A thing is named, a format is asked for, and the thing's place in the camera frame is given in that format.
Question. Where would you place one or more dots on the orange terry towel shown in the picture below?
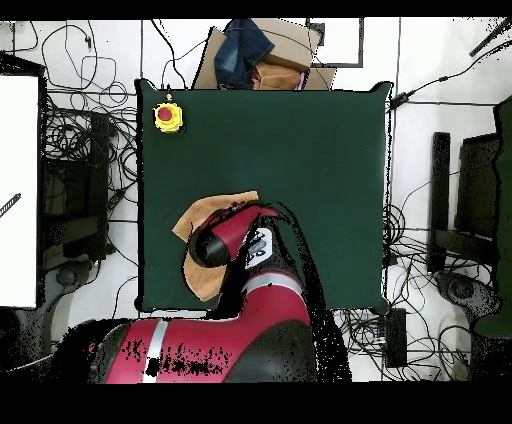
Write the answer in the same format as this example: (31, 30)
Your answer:
(204, 280)

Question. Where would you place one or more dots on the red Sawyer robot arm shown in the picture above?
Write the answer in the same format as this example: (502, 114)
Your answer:
(272, 320)

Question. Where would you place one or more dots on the dark green table cloth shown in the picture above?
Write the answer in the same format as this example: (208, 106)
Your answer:
(504, 200)
(320, 160)

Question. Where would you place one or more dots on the yellow emergency stop button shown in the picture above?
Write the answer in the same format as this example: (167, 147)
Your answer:
(168, 118)

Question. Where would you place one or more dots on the folded orange towel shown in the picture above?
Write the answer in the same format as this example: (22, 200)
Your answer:
(276, 76)

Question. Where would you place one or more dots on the blue jeans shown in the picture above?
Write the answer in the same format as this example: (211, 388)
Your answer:
(240, 52)

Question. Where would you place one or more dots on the black stand base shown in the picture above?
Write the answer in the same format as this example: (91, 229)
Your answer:
(440, 180)
(98, 160)

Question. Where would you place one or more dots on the brown cardboard box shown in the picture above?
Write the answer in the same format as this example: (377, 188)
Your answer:
(292, 44)

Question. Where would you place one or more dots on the black power strip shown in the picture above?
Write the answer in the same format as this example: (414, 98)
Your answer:
(396, 340)

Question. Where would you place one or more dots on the black striped rod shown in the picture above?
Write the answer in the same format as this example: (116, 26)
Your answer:
(10, 204)

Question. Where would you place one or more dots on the black tripod leg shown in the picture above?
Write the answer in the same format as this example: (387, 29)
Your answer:
(490, 38)

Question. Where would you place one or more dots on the black pedestal foot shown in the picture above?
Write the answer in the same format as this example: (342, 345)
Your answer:
(460, 290)
(66, 276)

